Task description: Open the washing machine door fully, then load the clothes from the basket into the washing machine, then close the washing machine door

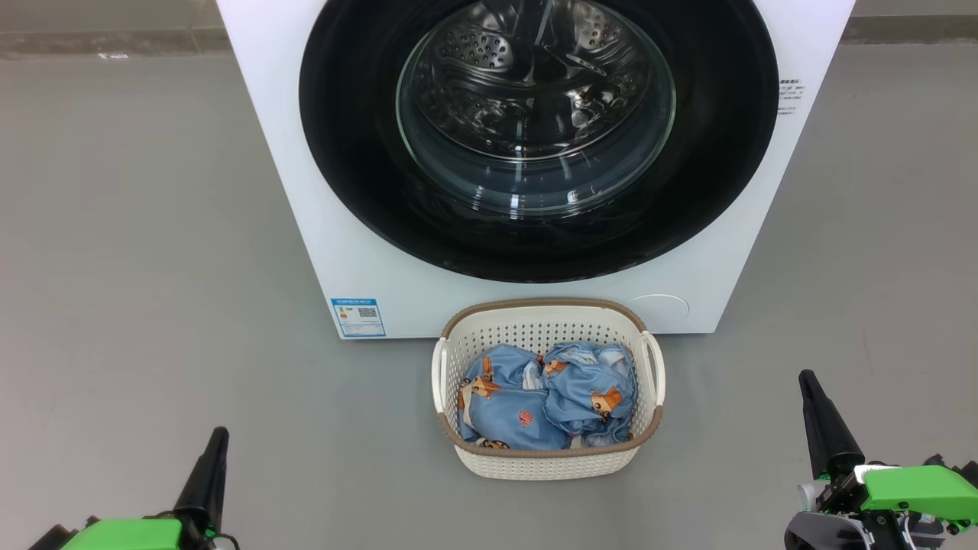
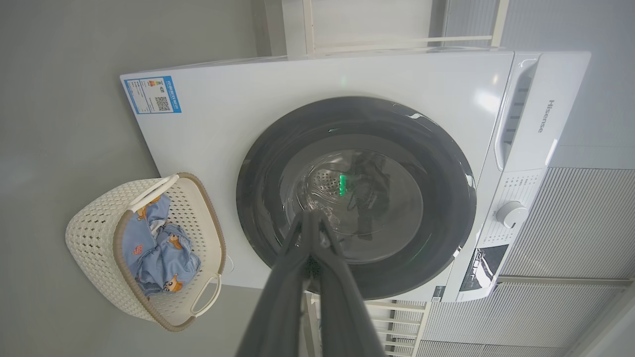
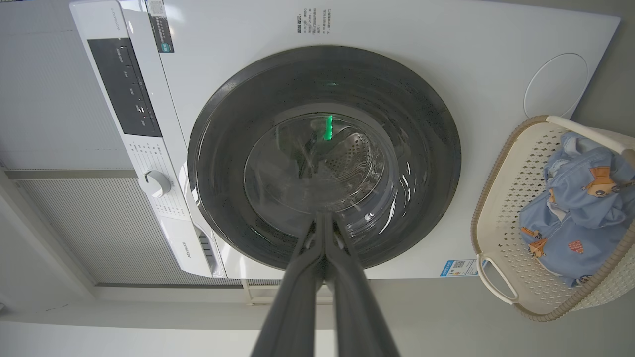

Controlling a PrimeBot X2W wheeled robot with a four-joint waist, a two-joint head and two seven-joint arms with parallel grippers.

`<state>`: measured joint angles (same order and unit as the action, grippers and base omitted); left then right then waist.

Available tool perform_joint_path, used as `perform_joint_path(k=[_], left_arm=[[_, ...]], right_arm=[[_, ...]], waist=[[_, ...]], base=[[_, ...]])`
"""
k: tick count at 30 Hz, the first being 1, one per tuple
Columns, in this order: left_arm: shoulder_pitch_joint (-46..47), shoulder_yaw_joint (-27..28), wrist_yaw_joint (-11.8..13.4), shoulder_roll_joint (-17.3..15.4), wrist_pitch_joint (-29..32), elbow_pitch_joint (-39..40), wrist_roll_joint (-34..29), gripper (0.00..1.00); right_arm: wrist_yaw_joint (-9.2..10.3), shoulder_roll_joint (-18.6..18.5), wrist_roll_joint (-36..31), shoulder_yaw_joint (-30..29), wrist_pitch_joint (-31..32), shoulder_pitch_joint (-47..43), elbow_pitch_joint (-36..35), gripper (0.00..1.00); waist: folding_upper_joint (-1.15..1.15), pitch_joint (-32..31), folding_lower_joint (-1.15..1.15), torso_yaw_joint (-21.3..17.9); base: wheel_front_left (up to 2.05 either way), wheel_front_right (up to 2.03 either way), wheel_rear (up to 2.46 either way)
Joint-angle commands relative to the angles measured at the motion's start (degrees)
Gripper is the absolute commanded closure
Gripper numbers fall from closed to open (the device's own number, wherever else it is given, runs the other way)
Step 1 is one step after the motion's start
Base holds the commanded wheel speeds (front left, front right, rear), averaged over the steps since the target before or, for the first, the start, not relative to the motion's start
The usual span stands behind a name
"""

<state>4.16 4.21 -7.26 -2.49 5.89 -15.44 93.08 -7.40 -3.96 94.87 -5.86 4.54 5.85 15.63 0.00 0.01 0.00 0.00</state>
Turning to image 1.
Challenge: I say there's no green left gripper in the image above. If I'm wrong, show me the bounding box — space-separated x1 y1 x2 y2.
29 426 239 550

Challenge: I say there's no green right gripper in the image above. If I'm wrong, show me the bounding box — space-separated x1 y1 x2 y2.
785 370 978 550

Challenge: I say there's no blue bear-print garment with orange patch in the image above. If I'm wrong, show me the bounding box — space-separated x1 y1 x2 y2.
457 344 571 451

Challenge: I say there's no grey washing machine door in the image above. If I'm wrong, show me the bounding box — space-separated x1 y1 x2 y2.
299 0 780 284

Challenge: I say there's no white front-load washing machine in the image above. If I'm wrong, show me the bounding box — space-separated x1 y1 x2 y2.
216 0 857 340

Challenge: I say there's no stainless steel washing machine drum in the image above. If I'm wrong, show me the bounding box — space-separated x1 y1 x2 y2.
397 0 677 218

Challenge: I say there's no round white filter cover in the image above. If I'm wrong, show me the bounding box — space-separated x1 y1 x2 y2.
628 294 690 322

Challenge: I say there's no blue energy label sticker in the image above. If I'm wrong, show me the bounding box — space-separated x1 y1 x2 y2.
330 298 387 338

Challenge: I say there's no cream perforated laundry basket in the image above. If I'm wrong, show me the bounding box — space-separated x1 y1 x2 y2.
431 298 667 480

